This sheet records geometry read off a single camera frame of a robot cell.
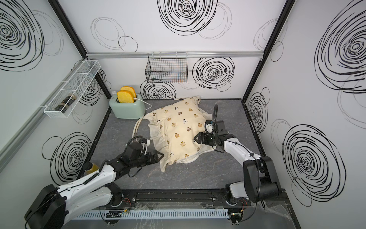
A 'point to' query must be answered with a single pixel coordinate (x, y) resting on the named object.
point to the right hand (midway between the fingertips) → (199, 139)
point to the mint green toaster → (135, 110)
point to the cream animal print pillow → (173, 127)
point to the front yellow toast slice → (125, 97)
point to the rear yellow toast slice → (129, 89)
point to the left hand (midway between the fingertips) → (159, 157)
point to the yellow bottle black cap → (89, 167)
